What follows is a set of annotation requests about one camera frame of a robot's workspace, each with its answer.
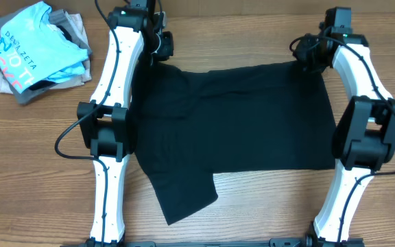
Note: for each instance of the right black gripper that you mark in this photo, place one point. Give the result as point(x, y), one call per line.
point(307, 55)

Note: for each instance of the light blue printed t-shirt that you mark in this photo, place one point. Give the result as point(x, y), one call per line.
point(32, 50)

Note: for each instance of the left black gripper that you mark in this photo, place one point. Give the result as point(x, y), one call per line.
point(166, 49)

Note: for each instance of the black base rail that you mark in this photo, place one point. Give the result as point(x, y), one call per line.
point(273, 242)

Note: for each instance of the grey folded garment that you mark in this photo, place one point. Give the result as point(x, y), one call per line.
point(61, 19)

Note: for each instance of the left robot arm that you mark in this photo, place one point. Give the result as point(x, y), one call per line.
point(136, 39)

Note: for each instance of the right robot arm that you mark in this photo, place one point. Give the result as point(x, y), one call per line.
point(364, 138)

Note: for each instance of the black t-shirt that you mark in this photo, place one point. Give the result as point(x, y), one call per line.
point(191, 126)

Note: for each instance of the beige folded garment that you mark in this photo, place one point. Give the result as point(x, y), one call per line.
point(77, 81)

